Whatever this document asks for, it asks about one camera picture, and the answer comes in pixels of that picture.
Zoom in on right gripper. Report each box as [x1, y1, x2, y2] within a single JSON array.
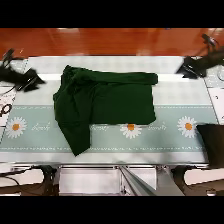
[[175, 55, 207, 80]]

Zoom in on silver frame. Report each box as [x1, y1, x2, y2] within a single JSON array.
[[0, 161, 224, 197]]

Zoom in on dark green T-shirt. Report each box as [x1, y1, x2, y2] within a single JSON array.
[[52, 64, 159, 157]]

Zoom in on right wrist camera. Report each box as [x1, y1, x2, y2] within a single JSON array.
[[201, 33, 218, 48]]

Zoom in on black cable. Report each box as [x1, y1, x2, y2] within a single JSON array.
[[0, 166, 38, 188]]

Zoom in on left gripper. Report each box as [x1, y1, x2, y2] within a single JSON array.
[[9, 68, 46, 94]]

